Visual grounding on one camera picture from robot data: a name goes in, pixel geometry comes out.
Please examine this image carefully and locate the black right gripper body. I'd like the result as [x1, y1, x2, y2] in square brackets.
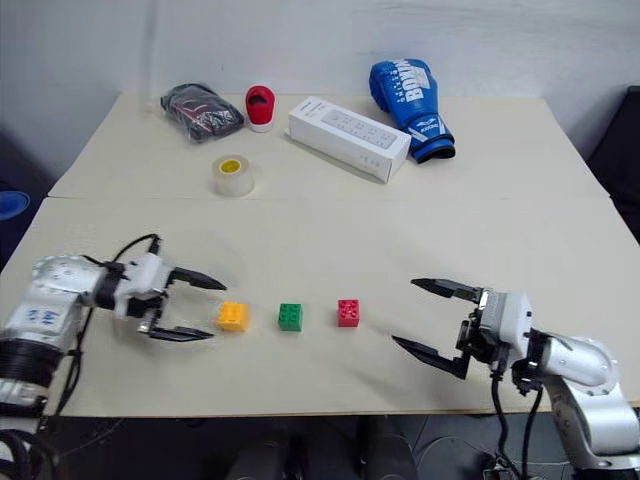
[455, 294, 510, 375]

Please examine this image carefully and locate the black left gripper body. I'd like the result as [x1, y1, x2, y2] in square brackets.
[127, 283, 175, 334]

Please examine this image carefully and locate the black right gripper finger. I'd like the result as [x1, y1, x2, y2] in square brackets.
[390, 335, 472, 382]
[410, 277, 485, 305]

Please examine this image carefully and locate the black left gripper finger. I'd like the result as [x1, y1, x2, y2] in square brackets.
[141, 325, 216, 343]
[169, 266, 228, 293]

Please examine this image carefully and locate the yellow toy brick cube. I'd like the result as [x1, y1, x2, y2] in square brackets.
[215, 300, 252, 334]

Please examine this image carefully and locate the red toy brick cube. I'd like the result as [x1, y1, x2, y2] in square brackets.
[336, 298, 362, 329]

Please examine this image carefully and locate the green toy brick cube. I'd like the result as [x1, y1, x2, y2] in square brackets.
[277, 301, 305, 333]

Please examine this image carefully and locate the clear tape roll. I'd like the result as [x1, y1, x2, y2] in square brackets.
[209, 154, 257, 198]

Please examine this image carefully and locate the black item in plastic bag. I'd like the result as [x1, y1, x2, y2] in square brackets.
[159, 81, 247, 147]

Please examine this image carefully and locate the blue round object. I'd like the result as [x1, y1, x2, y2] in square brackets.
[0, 189, 32, 222]

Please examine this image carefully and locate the red and white cup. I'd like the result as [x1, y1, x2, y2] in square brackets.
[243, 84, 278, 134]

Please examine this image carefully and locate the long white cardboard box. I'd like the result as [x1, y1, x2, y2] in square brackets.
[283, 95, 413, 185]

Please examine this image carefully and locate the blue boxing glove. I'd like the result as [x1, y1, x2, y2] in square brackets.
[368, 58, 458, 165]

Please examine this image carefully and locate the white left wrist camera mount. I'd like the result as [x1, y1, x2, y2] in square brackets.
[112, 253, 175, 321]

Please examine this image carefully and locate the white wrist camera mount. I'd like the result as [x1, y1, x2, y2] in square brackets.
[480, 288, 535, 362]
[112, 253, 175, 321]

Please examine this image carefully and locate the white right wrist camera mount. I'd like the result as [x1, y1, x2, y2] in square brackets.
[480, 288, 535, 362]

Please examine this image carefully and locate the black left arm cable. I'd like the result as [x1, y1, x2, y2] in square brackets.
[49, 233, 164, 416]

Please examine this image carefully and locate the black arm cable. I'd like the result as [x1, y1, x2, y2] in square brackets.
[49, 233, 164, 416]
[488, 368, 545, 474]

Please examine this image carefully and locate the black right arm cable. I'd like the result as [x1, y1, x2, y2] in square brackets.
[488, 368, 545, 474]

